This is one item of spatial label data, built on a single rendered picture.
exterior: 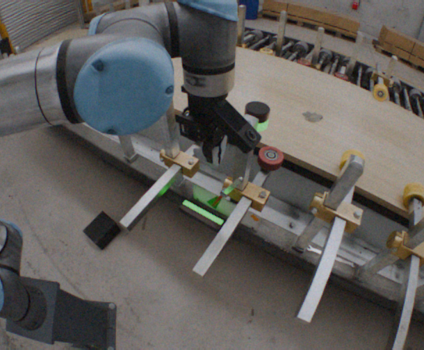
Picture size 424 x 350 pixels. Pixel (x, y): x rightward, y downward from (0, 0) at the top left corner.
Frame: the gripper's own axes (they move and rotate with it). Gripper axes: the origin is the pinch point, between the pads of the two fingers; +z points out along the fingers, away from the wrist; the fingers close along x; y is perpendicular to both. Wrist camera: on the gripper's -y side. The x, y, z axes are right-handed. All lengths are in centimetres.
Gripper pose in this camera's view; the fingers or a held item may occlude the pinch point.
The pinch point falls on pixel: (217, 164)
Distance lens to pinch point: 55.9
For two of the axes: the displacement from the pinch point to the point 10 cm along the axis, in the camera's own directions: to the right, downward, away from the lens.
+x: -5.3, 6.6, -5.3
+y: -8.5, -4.1, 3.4
